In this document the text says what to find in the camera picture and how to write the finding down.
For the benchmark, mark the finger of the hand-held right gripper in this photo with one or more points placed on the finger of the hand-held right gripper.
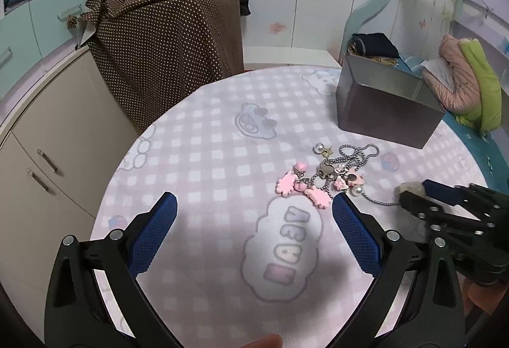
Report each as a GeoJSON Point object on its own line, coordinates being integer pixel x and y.
{"type": "Point", "coordinates": [441, 192]}
{"type": "Point", "coordinates": [417, 204]}

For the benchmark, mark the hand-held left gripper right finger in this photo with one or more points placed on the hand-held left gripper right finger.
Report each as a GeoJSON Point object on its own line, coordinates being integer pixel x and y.
{"type": "Point", "coordinates": [354, 228]}

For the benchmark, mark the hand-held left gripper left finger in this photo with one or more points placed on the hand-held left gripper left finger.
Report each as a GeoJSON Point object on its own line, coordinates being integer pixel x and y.
{"type": "Point", "coordinates": [157, 224]}

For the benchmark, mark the plain pearl earring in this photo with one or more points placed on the plain pearl earring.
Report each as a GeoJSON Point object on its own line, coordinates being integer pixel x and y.
{"type": "Point", "coordinates": [358, 191]}

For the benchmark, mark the pearl earring with gold bow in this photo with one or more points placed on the pearl earring with gold bow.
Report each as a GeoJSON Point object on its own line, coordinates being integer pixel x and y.
{"type": "Point", "coordinates": [319, 149]}

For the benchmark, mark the grey metal box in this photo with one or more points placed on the grey metal box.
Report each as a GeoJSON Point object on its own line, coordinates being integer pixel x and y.
{"type": "Point", "coordinates": [377, 113]}

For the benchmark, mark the person's right hand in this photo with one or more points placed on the person's right hand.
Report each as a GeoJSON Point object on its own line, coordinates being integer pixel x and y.
{"type": "Point", "coordinates": [481, 298]}

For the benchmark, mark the person's left hand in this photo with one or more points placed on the person's left hand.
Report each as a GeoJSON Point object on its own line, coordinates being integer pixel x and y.
{"type": "Point", "coordinates": [262, 342]}

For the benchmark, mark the pink checkered tablecloth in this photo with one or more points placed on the pink checkered tablecloth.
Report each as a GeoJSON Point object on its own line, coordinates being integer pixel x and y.
{"type": "Point", "coordinates": [222, 157]}

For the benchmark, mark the pink padded jacket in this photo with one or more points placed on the pink padded jacket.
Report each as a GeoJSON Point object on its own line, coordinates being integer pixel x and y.
{"type": "Point", "coordinates": [449, 85]}

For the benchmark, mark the white pillow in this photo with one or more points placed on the white pillow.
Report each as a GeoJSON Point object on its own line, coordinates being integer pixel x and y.
{"type": "Point", "coordinates": [435, 65]}

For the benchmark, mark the beige cabinet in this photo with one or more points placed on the beige cabinet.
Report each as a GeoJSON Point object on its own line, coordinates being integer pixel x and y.
{"type": "Point", "coordinates": [51, 133]}

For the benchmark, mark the folded dark clothes stack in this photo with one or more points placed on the folded dark clothes stack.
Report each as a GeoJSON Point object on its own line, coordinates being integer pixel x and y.
{"type": "Point", "coordinates": [375, 43]}

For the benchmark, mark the brown polka-dot cloth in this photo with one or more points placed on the brown polka-dot cloth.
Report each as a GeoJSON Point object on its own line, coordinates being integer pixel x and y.
{"type": "Point", "coordinates": [159, 45]}

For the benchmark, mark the white platform step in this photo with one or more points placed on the white platform step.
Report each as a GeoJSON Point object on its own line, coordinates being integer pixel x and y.
{"type": "Point", "coordinates": [286, 57]}

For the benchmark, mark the faded pink butterfly sticker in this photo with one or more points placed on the faded pink butterfly sticker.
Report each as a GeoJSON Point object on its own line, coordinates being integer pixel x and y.
{"type": "Point", "coordinates": [277, 28]}

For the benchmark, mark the pinecone ornament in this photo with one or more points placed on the pinecone ornament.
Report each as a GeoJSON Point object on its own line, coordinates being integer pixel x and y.
{"type": "Point", "coordinates": [72, 22]}

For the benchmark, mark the black cloth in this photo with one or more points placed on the black cloth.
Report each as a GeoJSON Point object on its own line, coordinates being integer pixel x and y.
{"type": "Point", "coordinates": [242, 3]}

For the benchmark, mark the teal drawer unit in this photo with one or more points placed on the teal drawer unit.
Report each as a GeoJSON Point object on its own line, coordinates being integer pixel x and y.
{"type": "Point", "coordinates": [35, 13]}

